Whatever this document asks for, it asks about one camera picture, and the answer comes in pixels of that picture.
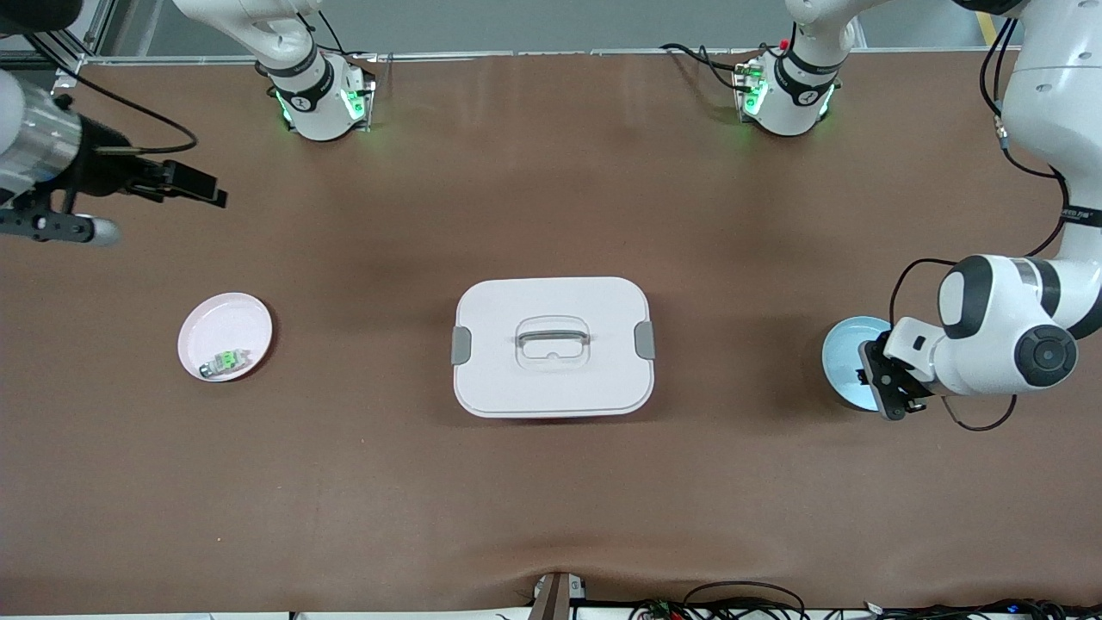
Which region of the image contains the aluminium frame post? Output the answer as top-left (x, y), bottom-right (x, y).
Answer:
top-left (17, 0), bottom-right (117, 87)

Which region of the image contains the light blue round plate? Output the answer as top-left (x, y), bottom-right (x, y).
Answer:
top-left (820, 316), bottom-right (896, 412)

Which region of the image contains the silver table edge rail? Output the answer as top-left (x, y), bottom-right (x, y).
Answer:
top-left (56, 47), bottom-right (1017, 68)

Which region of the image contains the small green toy car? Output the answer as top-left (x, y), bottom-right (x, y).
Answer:
top-left (200, 348), bottom-right (251, 380)

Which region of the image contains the black right base cable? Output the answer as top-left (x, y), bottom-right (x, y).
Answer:
top-left (293, 0), bottom-right (380, 63)

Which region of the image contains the black left base cable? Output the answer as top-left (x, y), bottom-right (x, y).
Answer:
top-left (661, 41), bottom-right (746, 91)

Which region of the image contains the black cable bundle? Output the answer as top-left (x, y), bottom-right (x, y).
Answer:
top-left (861, 597), bottom-right (1102, 620)
top-left (628, 581), bottom-right (808, 620)

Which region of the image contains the black base cable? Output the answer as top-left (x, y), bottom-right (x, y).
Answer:
top-left (661, 41), bottom-right (746, 91)
top-left (293, 0), bottom-right (380, 63)

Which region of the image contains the pink round plate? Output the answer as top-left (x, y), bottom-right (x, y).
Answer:
top-left (177, 293), bottom-right (274, 382)

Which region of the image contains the white lidded storage box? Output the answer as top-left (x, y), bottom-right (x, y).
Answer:
top-left (451, 276), bottom-right (656, 419)

